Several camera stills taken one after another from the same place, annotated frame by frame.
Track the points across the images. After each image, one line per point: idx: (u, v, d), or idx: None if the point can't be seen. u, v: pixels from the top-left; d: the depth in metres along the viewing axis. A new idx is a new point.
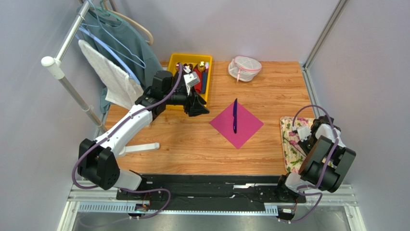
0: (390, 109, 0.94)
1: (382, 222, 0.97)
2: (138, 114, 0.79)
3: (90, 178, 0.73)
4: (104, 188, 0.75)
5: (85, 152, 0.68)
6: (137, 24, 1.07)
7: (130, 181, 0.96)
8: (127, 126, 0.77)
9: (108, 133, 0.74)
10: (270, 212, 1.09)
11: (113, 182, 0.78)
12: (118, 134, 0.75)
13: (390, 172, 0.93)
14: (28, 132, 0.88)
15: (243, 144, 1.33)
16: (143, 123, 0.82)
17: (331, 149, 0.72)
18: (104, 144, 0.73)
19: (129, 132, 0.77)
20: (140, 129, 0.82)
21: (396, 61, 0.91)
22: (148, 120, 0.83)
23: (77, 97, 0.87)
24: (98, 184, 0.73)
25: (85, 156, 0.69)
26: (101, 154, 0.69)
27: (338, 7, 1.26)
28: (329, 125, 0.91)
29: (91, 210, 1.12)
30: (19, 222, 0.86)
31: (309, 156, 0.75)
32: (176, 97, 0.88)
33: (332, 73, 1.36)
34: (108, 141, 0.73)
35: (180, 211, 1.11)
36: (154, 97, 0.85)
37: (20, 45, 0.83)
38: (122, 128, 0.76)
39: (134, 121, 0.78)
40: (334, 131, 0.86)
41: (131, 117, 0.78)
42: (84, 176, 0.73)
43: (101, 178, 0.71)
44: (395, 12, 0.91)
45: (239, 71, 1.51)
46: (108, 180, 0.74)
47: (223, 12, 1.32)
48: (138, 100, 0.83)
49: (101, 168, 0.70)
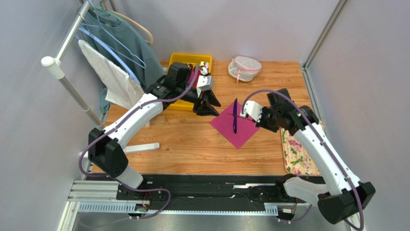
0: (389, 109, 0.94)
1: (382, 222, 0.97)
2: (147, 105, 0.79)
3: (99, 165, 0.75)
4: (112, 176, 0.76)
5: (94, 141, 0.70)
6: (137, 24, 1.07)
7: (133, 177, 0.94)
8: (136, 116, 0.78)
9: (116, 123, 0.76)
10: (270, 213, 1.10)
11: (121, 171, 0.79)
12: (125, 124, 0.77)
13: (390, 171, 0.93)
14: (28, 132, 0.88)
15: (243, 144, 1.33)
16: (153, 113, 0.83)
17: (362, 212, 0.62)
18: (111, 134, 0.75)
19: (137, 121, 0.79)
20: (151, 119, 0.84)
21: (396, 61, 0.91)
22: (159, 109, 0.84)
23: (77, 98, 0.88)
24: (107, 172, 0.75)
25: (94, 144, 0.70)
26: (108, 144, 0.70)
27: (338, 7, 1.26)
28: (313, 134, 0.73)
29: (91, 210, 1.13)
30: (18, 221, 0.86)
31: (337, 217, 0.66)
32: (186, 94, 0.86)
33: (332, 73, 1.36)
34: (116, 132, 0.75)
35: (180, 211, 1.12)
36: (166, 86, 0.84)
37: (20, 45, 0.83)
38: (132, 118, 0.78)
39: (144, 111, 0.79)
40: (333, 157, 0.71)
41: (141, 107, 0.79)
42: (94, 162, 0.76)
43: (108, 167, 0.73)
44: (395, 13, 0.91)
45: (239, 71, 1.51)
46: (116, 168, 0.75)
47: (223, 12, 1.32)
48: (148, 89, 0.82)
49: (108, 159, 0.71)
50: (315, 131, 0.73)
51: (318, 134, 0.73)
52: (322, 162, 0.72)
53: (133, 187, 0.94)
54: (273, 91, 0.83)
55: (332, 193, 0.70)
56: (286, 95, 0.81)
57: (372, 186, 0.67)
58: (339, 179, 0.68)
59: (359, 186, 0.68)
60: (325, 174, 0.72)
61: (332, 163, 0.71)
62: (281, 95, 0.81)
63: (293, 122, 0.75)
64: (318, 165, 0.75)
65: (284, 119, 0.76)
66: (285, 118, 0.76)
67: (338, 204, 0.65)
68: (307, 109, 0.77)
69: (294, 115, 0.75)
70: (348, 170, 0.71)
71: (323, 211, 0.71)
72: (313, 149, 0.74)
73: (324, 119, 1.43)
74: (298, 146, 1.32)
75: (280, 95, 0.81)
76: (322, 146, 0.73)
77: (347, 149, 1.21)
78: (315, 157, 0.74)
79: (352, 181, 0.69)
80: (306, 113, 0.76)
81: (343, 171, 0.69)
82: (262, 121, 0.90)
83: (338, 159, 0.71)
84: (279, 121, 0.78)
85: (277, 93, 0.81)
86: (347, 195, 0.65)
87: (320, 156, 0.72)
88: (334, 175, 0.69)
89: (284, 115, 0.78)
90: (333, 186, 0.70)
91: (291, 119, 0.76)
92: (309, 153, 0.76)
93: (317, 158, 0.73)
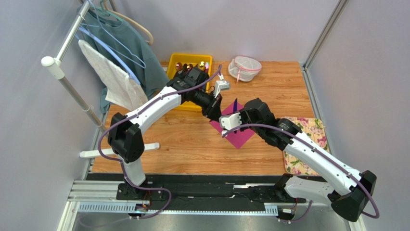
0: (389, 109, 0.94)
1: (383, 222, 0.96)
2: (167, 97, 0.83)
3: (117, 149, 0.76)
4: (128, 160, 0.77)
5: (116, 123, 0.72)
6: (137, 24, 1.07)
7: (138, 173, 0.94)
8: (156, 106, 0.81)
9: (138, 110, 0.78)
10: (270, 212, 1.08)
11: (137, 157, 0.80)
12: (147, 112, 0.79)
13: (390, 171, 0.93)
14: (27, 132, 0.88)
15: (243, 144, 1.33)
16: (170, 106, 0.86)
17: (375, 203, 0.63)
18: (133, 120, 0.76)
19: (158, 111, 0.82)
20: (168, 110, 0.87)
21: (395, 61, 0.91)
22: (177, 103, 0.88)
23: (77, 98, 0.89)
24: (124, 156, 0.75)
25: (116, 126, 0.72)
26: (130, 128, 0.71)
27: (338, 7, 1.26)
28: (302, 144, 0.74)
29: (91, 210, 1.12)
30: (18, 221, 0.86)
31: (355, 213, 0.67)
32: (201, 97, 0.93)
33: (332, 74, 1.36)
34: (138, 118, 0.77)
35: (180, 211, 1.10)
36: (185, 83, 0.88)
37: (19, 44, 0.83)
38: (152, 108, 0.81)
39: (164, 102, 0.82)
40: (329, 160, 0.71)
41: (161, 98, 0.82)
42: (112, 147, 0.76)
43: (127, 150, 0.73)
44: (395, 13, 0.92)
45: (239, 71, 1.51)
46: (134, 153, 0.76)
47: (223, 12, 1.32)
48: (169, 83, 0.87)
49: (129, 142, 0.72)
50: (302, 140, 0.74)
51: (306, 143, 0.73)
52: (322, 167, 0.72)
53: (135, 185, 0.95)
54: (253, 109, 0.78)
55: (341, 193, 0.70)
56: (267, 109, 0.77)
57: (372, 173, 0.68)
58: (343, 179, 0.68)
59: (361, 178, 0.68)
60: (328, 178, 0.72)
61: (328, 165, 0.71)
62: (262, 112, 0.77)
63: (280, 140, 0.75)
64: (319, 171, 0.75)
65: (271, 138, 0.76)
66: (271, 137, 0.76)
67: (352, 204, 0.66)
68: (286, 121, 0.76)
69: (277, 132, 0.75)
70: (346, 166, 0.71)
71: (340, 212, 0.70)
72: (308, 159, 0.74)
73: (324, 119, 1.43)
74: None
75: (262, 112, 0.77)
76: (314, 152, 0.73)
77: (346, 149, 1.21)
78: (313, 165, 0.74)
79: (354, 175, 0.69)
80: (287, 127, 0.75)
81: (343, 170, 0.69)
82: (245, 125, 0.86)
83: (333, 160, 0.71)
84: (266, 139, 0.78)
85: (258, 111, 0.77)
86: (356, 192, 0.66)
87: (317, 163, 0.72)
88: (337, 176, 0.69)
89: (270, 134, 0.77)
90: (339, 186, 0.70)
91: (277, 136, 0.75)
92: (305, 162, 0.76)
93: (315, 165, 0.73)
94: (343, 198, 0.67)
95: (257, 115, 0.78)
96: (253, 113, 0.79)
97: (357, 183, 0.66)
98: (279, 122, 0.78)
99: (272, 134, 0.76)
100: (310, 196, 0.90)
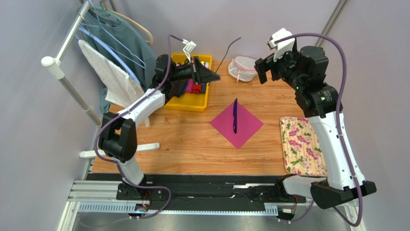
0: (390, 109, 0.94)
1: (383, 221, 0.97)
2: (153, 96, 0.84)
3: (110, 150, 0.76)
4: (124, 160, 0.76)
5: (108, 122, 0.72)
6: (137, 24, 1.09)
7: (135, 172, 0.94)
8: (145, 104, 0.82)
9: (129, 108, 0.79)
10: (270, 213, 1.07)
11: (132, 156, 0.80)
12: (137, 109, 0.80)
13: (390, 171, 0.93)
14: (28, 132, 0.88)
15: (243, 144, 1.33)
16: (156, 105, 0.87)
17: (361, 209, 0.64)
18: (125, 116, 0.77)
19: (147, 109, 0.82)
20: (154, 109, 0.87)
21: (396, 61, 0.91)
22: (161, 102, 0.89)
23: (77, 98, 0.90)
24: (119, 156, 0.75)
25: (108, 125, 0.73)
26: (124, 124, 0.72)
27: (338, 6, 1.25)
28: (333, 124, 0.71)
29: (91, 210, 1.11)
30: (18, 222, 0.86)
31: (326, 205, 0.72)
32: (182, 72, 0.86)
33: (332, 73, 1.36)
34: (130, 114, 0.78)
35: (180, 211, 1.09)
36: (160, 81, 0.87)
37: (19, 45, 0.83)
38: (141, 106, 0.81)
39: (151, 100, 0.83)
40: (345, 152, 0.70)
41: (148, 97, 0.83)
42: (105, 148, 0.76)
43: (122, 148, 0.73)
44: (395, 12, 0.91)
45: (239, 71, 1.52)
46: (128, 151, 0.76)
47: (223, 12, 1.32)
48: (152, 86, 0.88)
49: (123, 139, 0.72)
50: (336, 119, 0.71)
51: (337, 124, 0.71)
52: (332, 157, 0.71)
53: (135, 184, 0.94)
54: (309, 58, 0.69)
55: (331, 184, 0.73)
56: (322, 69, 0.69)
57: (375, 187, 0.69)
58: (345, 176, 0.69)
59: (362, 185, 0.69)
60: (331, 170, 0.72)
61: (341, 157, 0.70)
62: (316, 66, 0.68)
63: (313, 106, 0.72)
64: (326, 159, 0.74)
65: (304, 100, 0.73)
66: (305, 99, 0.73)
67: (337, 198, 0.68)
68: (331, 90, 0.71)
69: (316, 97, 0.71)
70: (356, 167, 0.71)
71: (322, 198, 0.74)
72: (327, 140, 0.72)
73: None
74: (298, 146, 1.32)
75: (316, 67, 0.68)
76: (338, 138, 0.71)
77: None
78: (324, 146, 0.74)
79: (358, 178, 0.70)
80: (329, 96, 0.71)
81: (352, 169, 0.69)
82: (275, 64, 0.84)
83: (350, 155, 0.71)
84: (300, 99, 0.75)
85: (313, 62, 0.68)
86: (348, 194, 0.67)
87: (332, 148, 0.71)
88: (340, 172, 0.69)
89: (306, 94, 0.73)
90: (336, 181, 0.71)
91: (312, 100, 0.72)
92: (320, 140, 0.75)
93: (329, 150, 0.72)
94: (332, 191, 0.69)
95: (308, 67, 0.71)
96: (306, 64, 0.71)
97: (356, 186, 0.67)
98: (322, 89, 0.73)
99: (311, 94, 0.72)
100: (299, 188, 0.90)
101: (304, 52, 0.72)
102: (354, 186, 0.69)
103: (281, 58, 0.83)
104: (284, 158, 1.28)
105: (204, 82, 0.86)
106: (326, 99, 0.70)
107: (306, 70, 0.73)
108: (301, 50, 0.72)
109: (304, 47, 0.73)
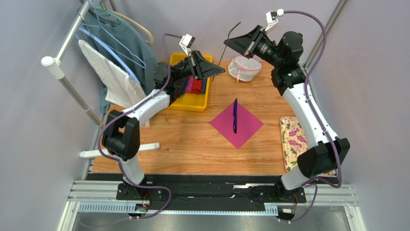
0: (388, 109, 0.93)
1: (381, 221, 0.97)
2: (158, 96, 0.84)
3: (112, 147, 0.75)
4: (125, 159, 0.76)
5: (113, 119, 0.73)
6: (137, 24, 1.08)
7: (136, 172, 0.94)
8: (149, 104, 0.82)
9: (134, 107, 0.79)
10: (270, 213, 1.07)
11: (134, 155, 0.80)
12: (142, 109, 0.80)
13: (389, 171, 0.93)
14: (28, 132, 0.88)
15: (243, 144, 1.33)
16: (160, 106, 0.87)
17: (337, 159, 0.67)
18: (130, 115, 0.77)
19: (151, 109, 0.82)
20: (157, 110, 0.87)
21: (395, 61, 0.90)
22: (165, 104, 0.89)
23: (77, 98, 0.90)
24: (121, 154, 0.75)
25: (113, 122, 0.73)
26: (128, 122, 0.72)
27: (338, 6, 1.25)
28: (299, 93, 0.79)
29: (91, 210, 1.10)
30: (18, 222, 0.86)
31: (312, 170, 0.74)
32: (184, 70, 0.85)
33: (331, 74, 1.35)
34: (134, 113, 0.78)
35: (180, 211, 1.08)
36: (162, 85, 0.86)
37: (19, 45, 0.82)
38: (146, 105, 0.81)
39: (156, 101, 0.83)
40: (314, 113, 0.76)
41: (153, 97, 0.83)
42: (108, 146, 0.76)
43: (124, 147, 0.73)
44: (395, 12, 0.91)
45: (239, 71, 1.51)
46: (131, 150, 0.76)
47: (223, 12, 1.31)
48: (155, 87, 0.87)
49: (127, 137, 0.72)
50: (304, 88, 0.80)
51: (305, 92, 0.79)
52: (304, 117, 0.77)
53: (135, 184, 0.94)
54: (287, 46, 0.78)
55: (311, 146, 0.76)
56: (298, 54, 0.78)
57: (348, 142, 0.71)
58: (318, 133, 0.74)
59: (336, 139, 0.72)
60: (307, 131, 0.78)
61: (313, 118, 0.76)
62: (292, 54, 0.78)
63: (283, 83, 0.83)
64: (302, 124, 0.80)
65: (276, 79, 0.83)
66: (277, 77, 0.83)
67: (313, 154, 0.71)
68: (298, 70, 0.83)
69: (286, 77, 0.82)
70: (327, 125, 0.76)
71: (304, 162, 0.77)
72: (299, 108, 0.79)
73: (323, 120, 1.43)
74: (298, 146, 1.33)
75: (292, 55, 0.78)
76: (307, 104, 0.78)
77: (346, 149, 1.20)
78: (297, 111, 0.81)
79: (330, 135, 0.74)
80: (296, 74, 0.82)
81: (322, 126, 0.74)
82: (261, 39, 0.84)
83: (319, 116, 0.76)
84: (273, 77, 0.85)
85: (290, 50, 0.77)
86: (322, 146, 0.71)
87: (304, 112, 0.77)
88: (313, 129, 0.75)
89: (278, 73, 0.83)
90: (312, 139, 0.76)
91: (282, 79, 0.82)
92: (294, 110, 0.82)
93: (301, 115, 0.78)
94: (309, 149, 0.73)
95: (287, 52, 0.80)
96: (285, 50, 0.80)
97: (329, 140, 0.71)
98: (292, 68, 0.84)
99: (282, 74, 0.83)
100: (293, 175, 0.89)
101: (286, 38, 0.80)
102: (327, 141, 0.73)
103: (264, 39, 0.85)
104: (285, 158, 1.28)
105: (206, 76, 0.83)
106: (292, 75, 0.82)
107: (284, 55, 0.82)
108: (283, 36, 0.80)
109: (286, 34, 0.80)
